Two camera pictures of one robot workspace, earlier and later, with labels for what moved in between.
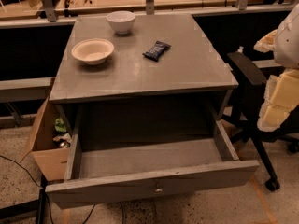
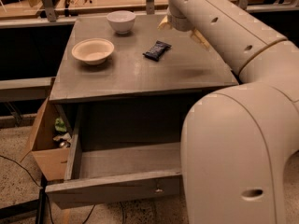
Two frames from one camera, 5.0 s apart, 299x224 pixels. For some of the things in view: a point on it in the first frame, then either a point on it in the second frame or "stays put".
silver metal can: (64, 144) stays put
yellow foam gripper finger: (266, 43) -> (198, 35)
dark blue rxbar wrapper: (157, 51) stays put
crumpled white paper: (66, 136) stays put
